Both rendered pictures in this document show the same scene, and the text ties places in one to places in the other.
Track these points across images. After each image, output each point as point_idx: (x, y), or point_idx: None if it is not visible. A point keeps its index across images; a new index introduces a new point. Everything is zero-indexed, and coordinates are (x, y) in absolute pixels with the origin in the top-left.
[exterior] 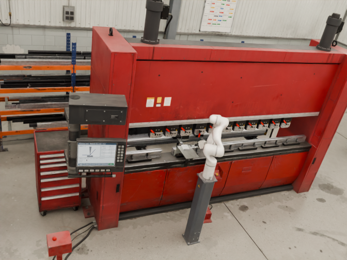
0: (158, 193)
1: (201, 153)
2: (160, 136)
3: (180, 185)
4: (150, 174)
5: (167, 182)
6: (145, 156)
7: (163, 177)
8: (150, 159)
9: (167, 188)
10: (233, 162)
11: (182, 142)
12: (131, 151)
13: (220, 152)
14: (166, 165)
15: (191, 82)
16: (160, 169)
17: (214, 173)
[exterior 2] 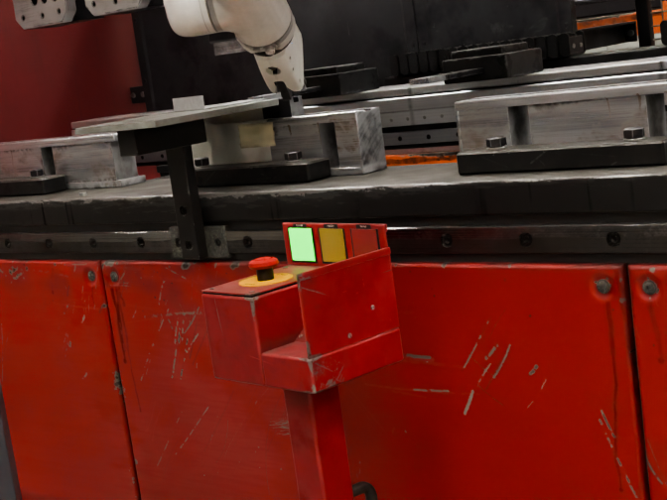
0: (114, 473)
1: (365, 176)
2: (63, 10)
3: (230, 448)
4: (26, 286)
5: (136, 393)
6: (43, 170)
7: (100, 336)
8: (36, 181)
9: (149, 447)
10: (647, 292)
11: (393, 143)
12: (6, 142)
13: None
14: (87, 232)
15: None
16: (70, 260)
17: (258, 289)
